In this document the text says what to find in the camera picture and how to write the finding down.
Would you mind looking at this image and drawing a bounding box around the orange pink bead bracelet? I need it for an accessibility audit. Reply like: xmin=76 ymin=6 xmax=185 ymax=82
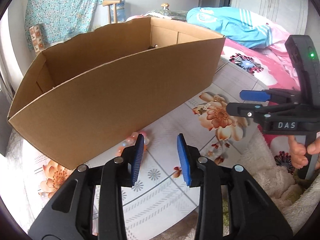
xmin=115 ymin=129 xmax=151 ymax=157

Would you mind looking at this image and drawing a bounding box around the person's right hand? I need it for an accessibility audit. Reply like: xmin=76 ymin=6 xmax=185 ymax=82
xmin=287 ymin=135 xmax=320 ymax=169

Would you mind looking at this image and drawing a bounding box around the pink floral quilt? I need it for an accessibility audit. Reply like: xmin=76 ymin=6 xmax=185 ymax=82
xmin=220 ymin=24 xmax=320 ymax=176

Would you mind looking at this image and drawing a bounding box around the blue folded blanket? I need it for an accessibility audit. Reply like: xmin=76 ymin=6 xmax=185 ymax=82
xmin=186 ymin=7 xmax=272 ymax=48

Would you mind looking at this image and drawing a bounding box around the brown cardboard box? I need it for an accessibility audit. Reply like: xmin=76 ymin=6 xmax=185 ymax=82
xmin=8 ymin=17 xmax=225 ymax=169

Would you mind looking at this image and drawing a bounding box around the mushroom shaped ornament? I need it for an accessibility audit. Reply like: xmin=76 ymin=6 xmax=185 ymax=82
xmin=161 ymin=3 xmax=170 ymax=10

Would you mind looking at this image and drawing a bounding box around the blue water jug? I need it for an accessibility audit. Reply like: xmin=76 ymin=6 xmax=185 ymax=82
xmin=116 ymin=0 xmax=126 ymax=22

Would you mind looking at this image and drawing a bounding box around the wooden chair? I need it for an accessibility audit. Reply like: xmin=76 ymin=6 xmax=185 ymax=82
xmin=102 ymin=0 xmax=124 ymax=24

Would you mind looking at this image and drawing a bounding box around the patterned roll by wall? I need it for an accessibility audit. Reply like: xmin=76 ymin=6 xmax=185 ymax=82
xmin=29 ymin=24 xmax=45 ymax=55

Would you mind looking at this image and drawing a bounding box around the teal floral wall cloth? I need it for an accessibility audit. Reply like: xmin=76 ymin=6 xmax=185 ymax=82
xmin=24 ymin=0 xmax=103 ymax=50

